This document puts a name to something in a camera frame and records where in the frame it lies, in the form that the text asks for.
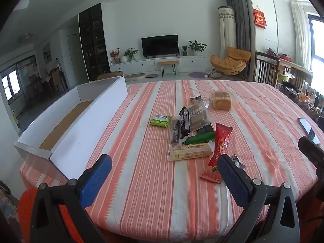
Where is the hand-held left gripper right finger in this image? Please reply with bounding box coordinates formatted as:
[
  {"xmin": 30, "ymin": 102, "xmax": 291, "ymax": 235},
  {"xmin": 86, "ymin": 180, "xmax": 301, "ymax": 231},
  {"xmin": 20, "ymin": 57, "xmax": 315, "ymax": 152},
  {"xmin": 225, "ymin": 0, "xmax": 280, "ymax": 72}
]
[{"xmin": 217, "ymin": 154, "xmax": 300, "ymax": 243}]

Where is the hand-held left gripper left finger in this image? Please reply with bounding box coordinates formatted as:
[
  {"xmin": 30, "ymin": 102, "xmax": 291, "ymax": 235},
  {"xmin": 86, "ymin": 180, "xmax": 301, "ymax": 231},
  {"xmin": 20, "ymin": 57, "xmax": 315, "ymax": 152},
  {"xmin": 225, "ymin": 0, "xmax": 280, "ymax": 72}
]
[{"xmin": 29, "ymin": 153, "xmax": 113, "ymax": 243}]

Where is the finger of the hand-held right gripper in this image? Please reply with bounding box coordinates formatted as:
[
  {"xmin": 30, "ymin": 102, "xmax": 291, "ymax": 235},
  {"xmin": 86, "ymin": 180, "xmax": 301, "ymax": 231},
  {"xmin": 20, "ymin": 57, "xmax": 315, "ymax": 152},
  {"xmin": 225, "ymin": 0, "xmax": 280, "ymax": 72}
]
[{"xmin": 298, "ymin": 136, "xmax": 324, "ymax": 169}]

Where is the small silver snack packet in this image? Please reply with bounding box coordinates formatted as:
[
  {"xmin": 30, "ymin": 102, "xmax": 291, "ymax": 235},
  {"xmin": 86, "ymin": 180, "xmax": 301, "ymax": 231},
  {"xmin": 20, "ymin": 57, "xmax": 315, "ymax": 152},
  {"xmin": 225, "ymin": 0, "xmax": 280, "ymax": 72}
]
[{"xmin": 228, "ymin": 154, "xmax": 246, "ymax": 170}]

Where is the red snack packet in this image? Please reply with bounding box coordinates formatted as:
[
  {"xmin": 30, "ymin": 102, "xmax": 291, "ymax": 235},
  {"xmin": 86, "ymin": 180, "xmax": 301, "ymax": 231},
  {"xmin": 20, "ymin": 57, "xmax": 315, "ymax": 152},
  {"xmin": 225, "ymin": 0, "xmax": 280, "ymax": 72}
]
[{"xmin": 199, "ymin": 123, "xmax": 233, "ymax": 184}]

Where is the beige biscuit packet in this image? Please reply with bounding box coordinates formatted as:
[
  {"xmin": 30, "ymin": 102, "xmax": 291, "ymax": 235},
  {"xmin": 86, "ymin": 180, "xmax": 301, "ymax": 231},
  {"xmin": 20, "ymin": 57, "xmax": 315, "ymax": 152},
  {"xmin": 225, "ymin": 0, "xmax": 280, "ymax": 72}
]
[{"xmin": 166, "ymin": 142, "xmax": 213, "ymax": 162}]

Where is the white cardboard box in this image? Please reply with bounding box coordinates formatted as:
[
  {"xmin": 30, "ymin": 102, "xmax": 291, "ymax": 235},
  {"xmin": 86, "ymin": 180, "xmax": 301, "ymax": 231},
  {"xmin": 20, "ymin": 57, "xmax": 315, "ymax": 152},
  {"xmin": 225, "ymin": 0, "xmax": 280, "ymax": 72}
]
[{"xmin": 14, "ymin": 76, "xmax": 128, "ymax": 181}]

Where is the long gummy candy packet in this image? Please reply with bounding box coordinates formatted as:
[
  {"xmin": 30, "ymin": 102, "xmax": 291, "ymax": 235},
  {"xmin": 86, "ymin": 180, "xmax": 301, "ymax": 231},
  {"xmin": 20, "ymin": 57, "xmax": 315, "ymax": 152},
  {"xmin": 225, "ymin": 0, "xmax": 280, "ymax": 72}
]
[{"xmin": 185, "ymin": 95, "xmax": 215, "ymax": 145}]

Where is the clear bag of brown cakes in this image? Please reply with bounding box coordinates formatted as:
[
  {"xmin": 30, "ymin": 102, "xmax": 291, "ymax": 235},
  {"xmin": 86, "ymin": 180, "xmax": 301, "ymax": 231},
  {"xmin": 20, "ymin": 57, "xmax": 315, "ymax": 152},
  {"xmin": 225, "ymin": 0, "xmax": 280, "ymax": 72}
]
[{"xmin": 187, "ymin": 101, "xmax": 215, "ymax": 132}]

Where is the dark sausage stick packet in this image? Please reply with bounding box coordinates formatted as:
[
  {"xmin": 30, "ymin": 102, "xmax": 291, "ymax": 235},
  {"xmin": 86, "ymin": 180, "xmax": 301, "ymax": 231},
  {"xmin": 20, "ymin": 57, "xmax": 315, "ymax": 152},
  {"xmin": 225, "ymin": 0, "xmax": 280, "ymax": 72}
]
[{"xmin": 170, "ymin": 119, "xmax": 181, "ymax": 146}]

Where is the black chocolate bar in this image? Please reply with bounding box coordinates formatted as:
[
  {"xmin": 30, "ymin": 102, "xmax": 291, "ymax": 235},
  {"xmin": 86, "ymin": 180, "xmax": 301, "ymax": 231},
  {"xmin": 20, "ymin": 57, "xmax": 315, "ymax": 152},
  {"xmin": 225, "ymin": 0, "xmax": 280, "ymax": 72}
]
[{"xmin": 179, "ymin": 107, "xmax": 191, "ymax": 135}]

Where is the bagged toast bread slice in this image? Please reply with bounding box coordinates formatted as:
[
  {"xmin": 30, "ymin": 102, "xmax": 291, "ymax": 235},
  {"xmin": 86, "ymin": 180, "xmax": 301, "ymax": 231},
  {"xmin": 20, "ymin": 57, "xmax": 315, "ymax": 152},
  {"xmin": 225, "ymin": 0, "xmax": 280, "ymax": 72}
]
[{"xmin": 210, "ymin": 91, "xmax": 233, "ymax": 111}]

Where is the green snack packet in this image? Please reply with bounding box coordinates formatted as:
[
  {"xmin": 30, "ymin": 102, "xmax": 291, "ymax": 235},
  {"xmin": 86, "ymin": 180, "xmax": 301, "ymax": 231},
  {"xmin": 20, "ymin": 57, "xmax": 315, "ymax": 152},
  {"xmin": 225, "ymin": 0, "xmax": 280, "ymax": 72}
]
[{"xmin": 149, "ymin": 115, "xmax": 173, "ymax": 129}]

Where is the smartphone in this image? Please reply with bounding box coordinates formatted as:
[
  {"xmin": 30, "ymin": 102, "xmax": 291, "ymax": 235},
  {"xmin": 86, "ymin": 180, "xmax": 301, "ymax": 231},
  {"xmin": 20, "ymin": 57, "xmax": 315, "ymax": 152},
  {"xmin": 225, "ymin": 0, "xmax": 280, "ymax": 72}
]
[{"xmin": 297, "ymin": 118, "xmax": 321, "ymax": 146}]

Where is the orange striped tablecloth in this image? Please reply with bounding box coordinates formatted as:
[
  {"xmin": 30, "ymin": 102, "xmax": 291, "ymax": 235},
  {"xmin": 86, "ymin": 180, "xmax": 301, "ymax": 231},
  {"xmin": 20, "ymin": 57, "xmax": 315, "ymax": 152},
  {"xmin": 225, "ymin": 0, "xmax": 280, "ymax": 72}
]
[{"xmin": 20, "ymin": 80, "xmax": 324, "ymax": 241}]

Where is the dark wooden chair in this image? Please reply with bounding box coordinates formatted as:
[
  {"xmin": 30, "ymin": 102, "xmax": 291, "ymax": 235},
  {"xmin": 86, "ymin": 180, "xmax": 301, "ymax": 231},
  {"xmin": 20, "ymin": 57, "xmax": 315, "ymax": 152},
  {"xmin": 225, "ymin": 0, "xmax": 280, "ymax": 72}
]
[{"xmin": 254, "ymin": 51, "xmax": 280, "ymax": 85}]

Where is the brown cardboard box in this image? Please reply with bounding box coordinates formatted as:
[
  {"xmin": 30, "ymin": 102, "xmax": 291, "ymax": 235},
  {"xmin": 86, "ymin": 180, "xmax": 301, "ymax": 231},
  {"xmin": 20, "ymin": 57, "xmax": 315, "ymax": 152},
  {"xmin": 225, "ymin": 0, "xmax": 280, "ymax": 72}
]
[{"xmin": 97, "ymin": 70, "xmax": 124, "ymax": 81}]

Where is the brown dining chair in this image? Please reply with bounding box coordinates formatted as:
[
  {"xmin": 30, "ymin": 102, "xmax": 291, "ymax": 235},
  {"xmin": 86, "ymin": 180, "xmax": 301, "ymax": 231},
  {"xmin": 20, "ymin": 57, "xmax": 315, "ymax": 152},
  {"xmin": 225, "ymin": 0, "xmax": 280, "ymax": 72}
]
[{"xmin": 49, "ymin": 69, "xmax": 67, "ymax": 93}]

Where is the orange lounge chair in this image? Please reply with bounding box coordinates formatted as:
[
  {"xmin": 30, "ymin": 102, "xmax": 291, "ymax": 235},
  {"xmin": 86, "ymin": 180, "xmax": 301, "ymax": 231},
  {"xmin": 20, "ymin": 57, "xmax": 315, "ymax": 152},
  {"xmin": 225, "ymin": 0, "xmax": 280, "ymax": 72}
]
[{"xmin": 210, "ymin": 47, "xmax": 252, "ymax": 77}]

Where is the white sheer curtain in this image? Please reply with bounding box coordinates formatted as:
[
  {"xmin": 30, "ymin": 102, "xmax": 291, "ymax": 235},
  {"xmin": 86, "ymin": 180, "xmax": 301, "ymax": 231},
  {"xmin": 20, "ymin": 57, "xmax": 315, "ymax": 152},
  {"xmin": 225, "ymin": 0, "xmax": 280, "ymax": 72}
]
[{"xmin": 291, "ymin": 1, "xmax": 314, "ymax": 70}]

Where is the white television cabinet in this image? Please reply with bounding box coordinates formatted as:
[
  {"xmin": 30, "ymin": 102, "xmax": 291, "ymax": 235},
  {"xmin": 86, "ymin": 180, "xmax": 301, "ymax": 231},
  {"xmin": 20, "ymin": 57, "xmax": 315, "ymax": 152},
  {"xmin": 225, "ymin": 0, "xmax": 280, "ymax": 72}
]
[{"xmin": 110, "ymin": 56, "xmax": 205, "ymax": 73}]

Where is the vase of red flowers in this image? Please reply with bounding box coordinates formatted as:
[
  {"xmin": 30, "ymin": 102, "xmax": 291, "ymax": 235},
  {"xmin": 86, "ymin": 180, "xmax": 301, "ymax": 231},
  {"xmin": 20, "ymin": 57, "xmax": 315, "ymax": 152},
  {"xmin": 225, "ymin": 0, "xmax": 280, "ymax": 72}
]
[{"xmin": 110, "ymin": 48, "xmax": 121, "ymax": 64}]

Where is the bushy potted plant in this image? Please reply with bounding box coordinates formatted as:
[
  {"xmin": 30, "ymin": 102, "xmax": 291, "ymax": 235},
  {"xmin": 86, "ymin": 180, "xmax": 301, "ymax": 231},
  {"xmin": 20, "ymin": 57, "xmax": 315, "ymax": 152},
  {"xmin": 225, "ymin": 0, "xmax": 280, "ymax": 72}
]
[{"xmin": 124, "ymin": 48, "xmax": 138, "ymax": 61}]

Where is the wooden bench with hairpin legs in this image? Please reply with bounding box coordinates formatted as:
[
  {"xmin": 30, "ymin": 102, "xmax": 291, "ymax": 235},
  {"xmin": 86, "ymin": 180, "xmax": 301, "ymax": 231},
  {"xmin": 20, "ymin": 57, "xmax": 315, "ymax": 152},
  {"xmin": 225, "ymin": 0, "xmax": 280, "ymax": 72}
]
[{"xmin": 156, "ymin": 60, "xmax": 180, "ymax": 77}]

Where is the dark glass display cabinet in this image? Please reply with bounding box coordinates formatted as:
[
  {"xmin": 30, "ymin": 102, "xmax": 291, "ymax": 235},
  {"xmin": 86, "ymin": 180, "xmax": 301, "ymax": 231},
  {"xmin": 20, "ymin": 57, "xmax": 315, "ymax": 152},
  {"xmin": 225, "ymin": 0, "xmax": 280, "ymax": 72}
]
[{"xmin": 78, "ymin": 2, "xmax": 110, "ymax": 81}]

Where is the large potted green plant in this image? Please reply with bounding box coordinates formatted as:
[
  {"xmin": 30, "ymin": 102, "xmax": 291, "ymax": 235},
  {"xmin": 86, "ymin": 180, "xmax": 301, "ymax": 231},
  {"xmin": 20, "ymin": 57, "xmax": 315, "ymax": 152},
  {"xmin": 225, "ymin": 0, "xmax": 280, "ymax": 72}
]
[{"xmin": 187, "ymin": 40, "xmax": 207, "ymax": 56}]

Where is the covered standing air conditioner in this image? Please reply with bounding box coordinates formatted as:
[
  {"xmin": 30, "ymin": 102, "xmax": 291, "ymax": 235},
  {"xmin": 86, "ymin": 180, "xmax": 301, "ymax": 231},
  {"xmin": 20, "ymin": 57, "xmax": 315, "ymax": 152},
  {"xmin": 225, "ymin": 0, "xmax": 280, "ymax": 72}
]
[{"xmin": 218, "ymin": 6, "xmax": 236, "ymax": 75}]

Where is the grey curtain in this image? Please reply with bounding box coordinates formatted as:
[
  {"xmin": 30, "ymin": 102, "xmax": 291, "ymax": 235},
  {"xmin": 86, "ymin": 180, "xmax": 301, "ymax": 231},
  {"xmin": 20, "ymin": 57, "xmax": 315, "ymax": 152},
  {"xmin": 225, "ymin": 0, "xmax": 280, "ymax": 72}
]
[{"xmin": 225, "ymin": 0, "xmax": 256, "ymax": 81}]

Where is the flat screen television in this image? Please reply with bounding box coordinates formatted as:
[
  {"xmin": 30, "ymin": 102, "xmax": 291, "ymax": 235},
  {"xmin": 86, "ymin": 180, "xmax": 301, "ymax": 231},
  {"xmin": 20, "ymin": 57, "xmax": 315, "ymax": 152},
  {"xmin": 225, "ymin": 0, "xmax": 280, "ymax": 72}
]
[{"xmin": 141, "ymin": 34, "xmax": 179, "ymax": 57}]

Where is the framed wall picture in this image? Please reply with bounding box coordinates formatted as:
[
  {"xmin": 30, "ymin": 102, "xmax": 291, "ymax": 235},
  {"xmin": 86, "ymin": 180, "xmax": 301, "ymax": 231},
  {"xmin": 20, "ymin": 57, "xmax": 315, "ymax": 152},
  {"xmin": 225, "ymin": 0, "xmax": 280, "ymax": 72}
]
[{"xmin": 43, "ymin": 43, "xmax": 52, "ymax": 64}]

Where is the red wall hanging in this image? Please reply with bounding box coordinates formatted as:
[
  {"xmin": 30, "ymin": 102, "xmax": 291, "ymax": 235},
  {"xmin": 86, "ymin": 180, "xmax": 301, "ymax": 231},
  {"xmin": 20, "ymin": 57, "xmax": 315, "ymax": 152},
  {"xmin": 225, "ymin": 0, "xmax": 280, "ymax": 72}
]
[{"xmin": 253, "ymin": 5, "xmax": 267, "ymax": 29}]

